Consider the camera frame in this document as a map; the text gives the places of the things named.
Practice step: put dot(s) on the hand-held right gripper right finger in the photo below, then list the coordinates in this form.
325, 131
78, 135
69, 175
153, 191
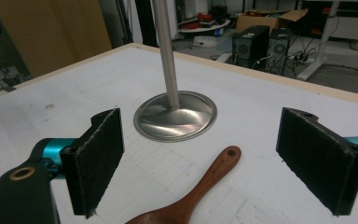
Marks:
320, 161

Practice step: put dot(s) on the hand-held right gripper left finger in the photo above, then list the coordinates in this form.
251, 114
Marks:
98, 161

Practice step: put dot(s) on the wooden spoon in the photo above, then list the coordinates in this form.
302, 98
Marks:
195, 193

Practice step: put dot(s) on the metal stand with round base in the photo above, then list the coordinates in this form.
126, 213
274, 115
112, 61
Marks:
174, 109

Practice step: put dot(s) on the grey computer tower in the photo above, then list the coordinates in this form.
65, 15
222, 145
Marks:
278, 49

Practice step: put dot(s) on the black computer tower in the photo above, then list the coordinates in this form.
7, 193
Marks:
250, 46

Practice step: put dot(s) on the brown wooden board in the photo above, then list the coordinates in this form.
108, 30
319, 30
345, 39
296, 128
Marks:
52, 31

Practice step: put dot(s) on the cardboard box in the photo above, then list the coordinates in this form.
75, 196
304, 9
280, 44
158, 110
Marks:
268, 19

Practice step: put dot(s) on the round white table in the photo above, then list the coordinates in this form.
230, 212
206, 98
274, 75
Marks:
205, 27

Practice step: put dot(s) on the red tool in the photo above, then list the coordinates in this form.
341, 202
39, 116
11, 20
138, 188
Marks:
204, 16

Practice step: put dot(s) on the white desk frame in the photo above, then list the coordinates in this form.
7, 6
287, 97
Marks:
323, 40

